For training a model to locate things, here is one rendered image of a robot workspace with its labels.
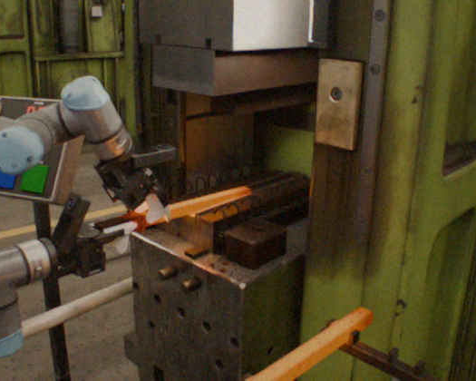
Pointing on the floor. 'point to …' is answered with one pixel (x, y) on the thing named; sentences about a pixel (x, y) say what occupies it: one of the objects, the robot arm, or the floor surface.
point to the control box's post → (51, 293)
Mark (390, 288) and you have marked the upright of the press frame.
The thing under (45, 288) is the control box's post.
